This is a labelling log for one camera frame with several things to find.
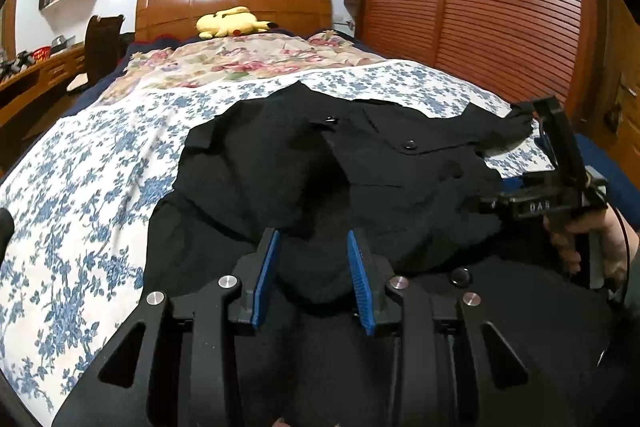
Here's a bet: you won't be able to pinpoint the yellow plush toy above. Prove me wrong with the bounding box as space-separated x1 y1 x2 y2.
195 6 278 40

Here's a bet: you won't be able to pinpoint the blue floral bed sheet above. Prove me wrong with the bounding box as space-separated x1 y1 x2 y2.
0 59 556 413

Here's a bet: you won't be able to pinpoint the wooden door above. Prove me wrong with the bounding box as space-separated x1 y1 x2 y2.
597 0 640 148

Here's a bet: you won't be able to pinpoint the dark desk chair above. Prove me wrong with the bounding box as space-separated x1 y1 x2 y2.
67 14 126 92

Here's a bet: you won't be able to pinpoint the black tools on desk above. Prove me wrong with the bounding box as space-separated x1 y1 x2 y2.
0 49 36 80

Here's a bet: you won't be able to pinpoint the black button shirt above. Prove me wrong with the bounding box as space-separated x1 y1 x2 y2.
142 82 616 427

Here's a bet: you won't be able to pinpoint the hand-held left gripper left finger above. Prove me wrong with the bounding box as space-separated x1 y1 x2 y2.
52 227 283 427

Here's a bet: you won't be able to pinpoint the wooden desk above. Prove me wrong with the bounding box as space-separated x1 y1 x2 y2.
0 42 86 128

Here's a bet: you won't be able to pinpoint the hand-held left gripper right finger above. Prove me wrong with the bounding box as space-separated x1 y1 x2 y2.
346 229 576 427

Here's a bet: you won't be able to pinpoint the person's right hand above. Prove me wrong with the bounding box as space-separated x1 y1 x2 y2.
543 206 632 282

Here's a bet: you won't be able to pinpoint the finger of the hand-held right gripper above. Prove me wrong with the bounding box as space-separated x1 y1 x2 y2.
530 94 588 188

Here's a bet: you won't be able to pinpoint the folded dark grey clothes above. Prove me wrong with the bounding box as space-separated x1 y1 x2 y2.
0 207 15 253

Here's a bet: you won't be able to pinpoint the pink floral blanket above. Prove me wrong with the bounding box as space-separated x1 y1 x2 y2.
97 29 386 105

